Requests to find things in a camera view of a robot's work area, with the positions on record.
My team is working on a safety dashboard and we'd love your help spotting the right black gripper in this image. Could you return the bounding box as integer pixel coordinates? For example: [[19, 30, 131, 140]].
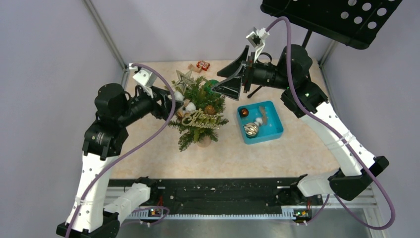
[[211, 46, 292, 101]]

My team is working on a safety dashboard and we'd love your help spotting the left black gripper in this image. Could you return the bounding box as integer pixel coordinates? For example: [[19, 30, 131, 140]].
[[117, 84, 183, 126]]

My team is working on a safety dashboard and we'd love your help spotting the green glitter ball ornament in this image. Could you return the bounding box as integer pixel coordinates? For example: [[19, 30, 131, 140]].
[[204, 79, 219, 94]]

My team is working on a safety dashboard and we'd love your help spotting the white cotton boll sprig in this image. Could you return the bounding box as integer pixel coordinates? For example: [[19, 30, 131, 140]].
[[174, 91, 197, 119]]

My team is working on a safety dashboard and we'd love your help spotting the silver gold star topper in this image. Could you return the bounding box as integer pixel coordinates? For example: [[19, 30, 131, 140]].
[[173, 70, 197, 94]]

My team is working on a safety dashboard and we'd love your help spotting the pine cone ornament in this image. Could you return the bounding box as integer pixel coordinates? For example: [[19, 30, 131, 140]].
[[204, 105, 217, 116]]

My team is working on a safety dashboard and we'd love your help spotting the small green christmas tree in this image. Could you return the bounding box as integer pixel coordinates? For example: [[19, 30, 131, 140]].
[[168, 76, 229, 152]]

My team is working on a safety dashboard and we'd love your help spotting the gold glitter word ornament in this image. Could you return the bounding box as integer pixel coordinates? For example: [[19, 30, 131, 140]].
[[181, 109, 219, 129]]

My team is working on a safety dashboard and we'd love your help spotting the teal plastic tray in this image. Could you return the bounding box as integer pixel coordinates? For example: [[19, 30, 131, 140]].
[[236, 101, 284, 145]]

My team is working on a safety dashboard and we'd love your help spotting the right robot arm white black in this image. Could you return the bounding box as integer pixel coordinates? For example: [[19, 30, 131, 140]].
[[211, 44, 389, 204]]

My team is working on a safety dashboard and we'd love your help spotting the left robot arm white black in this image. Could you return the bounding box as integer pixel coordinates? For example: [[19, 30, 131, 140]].
[[56, 83, 182, 238]]

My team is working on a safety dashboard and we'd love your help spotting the red gift box ornament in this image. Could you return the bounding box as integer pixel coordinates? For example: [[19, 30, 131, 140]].
[[196, 60, 210, 72]]

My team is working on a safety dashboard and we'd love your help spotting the copper shiny ball ornament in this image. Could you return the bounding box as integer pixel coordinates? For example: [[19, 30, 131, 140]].
[[239, 108, 249, 118]]

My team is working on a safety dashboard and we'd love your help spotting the small wooden block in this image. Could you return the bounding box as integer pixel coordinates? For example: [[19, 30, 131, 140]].
[[188, 64, 202, 73]]

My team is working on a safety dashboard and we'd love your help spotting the white cotton ball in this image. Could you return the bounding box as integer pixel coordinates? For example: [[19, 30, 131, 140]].
[[255, 118, 264, 126]]

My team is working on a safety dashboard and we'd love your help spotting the silver striped ball ornament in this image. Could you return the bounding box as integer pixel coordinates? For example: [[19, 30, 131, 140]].
[[244, 122, 260, 138]]

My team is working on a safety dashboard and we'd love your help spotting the black music stand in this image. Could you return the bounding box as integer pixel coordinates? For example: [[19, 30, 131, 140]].
[[261, 0, 401, 50]]

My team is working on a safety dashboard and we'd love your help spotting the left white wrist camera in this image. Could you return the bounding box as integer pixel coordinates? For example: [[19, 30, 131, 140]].
[[129, 63, 157, 99]]

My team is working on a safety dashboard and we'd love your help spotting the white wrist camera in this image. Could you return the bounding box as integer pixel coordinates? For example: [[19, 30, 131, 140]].
[[129, 63, 157, 99], [246, 28, 269, 61]]

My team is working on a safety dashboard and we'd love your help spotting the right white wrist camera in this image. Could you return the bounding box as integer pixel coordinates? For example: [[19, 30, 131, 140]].
[[246, 28, 269, 61]]

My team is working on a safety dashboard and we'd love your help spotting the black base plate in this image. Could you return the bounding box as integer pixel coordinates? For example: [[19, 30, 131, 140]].
[[108, 177, 323, 215]]

